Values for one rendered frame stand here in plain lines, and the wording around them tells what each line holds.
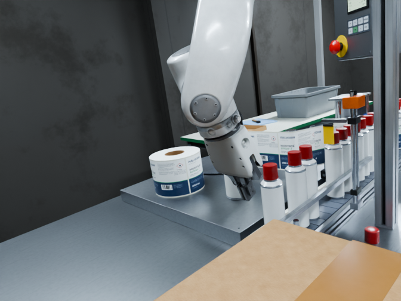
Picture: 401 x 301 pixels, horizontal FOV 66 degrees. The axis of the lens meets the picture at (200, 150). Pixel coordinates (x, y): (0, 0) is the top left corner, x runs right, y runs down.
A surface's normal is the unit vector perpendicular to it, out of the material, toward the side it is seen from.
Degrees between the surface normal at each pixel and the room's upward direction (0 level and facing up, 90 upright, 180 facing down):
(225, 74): 104
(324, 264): 0
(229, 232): 90
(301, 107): 95
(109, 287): 0
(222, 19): 62
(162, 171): 90
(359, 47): 90
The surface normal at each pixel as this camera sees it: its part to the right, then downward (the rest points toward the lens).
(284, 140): -0.67, 0.26
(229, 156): -0.57, 0.59
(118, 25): 0.58, 0.11
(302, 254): -0.14, -0.96
